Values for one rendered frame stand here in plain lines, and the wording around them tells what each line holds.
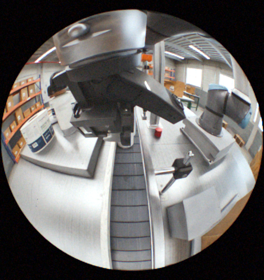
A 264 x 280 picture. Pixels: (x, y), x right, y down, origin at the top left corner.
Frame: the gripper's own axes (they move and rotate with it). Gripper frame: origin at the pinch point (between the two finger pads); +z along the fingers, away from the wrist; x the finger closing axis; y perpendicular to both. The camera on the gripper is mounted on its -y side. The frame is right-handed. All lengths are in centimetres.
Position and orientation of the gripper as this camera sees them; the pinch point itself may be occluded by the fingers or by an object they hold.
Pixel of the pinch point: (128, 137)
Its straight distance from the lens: 23.5
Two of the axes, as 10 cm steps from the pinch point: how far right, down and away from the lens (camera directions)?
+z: -0.2, 3.6, 9.3
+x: 0.3, 9.3, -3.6
